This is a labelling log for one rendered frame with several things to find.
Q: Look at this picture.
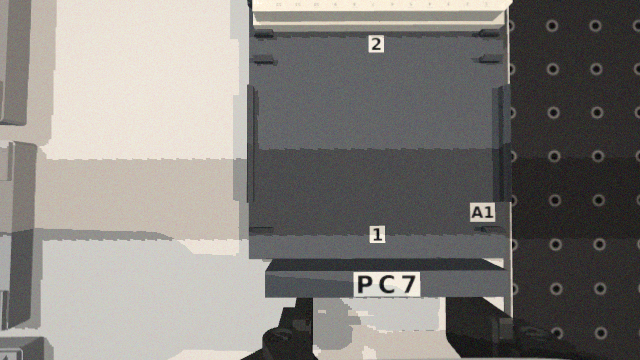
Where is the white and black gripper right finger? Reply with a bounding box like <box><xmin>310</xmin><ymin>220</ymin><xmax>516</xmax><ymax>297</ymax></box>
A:
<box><xmin>445</xmin><ymin>297</ymin><xmax>594</xmax><ymax>360</ymax></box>

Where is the white well plate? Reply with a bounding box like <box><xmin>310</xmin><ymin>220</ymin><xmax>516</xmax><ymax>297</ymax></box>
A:
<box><xmin>253</xmin><ymin>0</ymin><xmax>512</xmax><ymax>32</ymax></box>

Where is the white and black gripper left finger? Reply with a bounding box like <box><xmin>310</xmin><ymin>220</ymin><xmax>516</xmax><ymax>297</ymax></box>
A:
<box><xmin>240</xmin><ymin>298</ymin><xmax>318</xmax><ymax>360</ymax></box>

